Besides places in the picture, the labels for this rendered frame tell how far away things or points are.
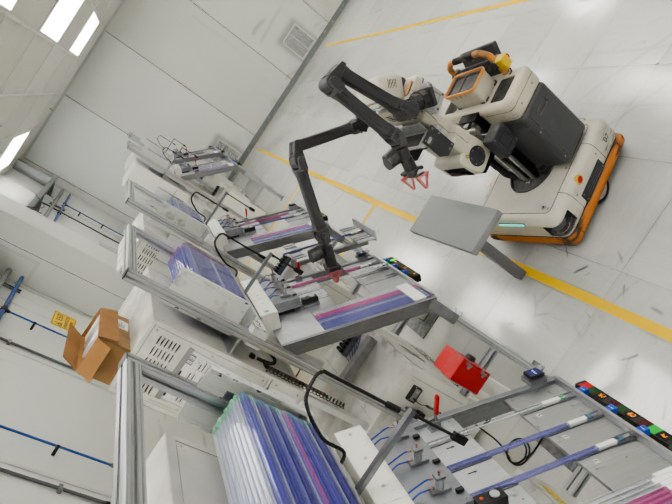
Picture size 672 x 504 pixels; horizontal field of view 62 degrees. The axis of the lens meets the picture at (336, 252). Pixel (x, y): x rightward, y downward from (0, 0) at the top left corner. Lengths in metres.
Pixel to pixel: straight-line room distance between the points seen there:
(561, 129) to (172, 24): 8.00
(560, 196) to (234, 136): 7.88
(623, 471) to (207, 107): 9.27
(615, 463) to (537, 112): 1.81
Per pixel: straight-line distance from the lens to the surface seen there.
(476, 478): 1.57
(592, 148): 3.19
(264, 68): 10.38
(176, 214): 3.67
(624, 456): 1.69
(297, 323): 2.50
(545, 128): 3.00
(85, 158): 10.21
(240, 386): 1.50
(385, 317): 2.43
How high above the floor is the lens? 2.20
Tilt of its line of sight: 25 degrees down
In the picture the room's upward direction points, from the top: 57 degrees counter-clockwise
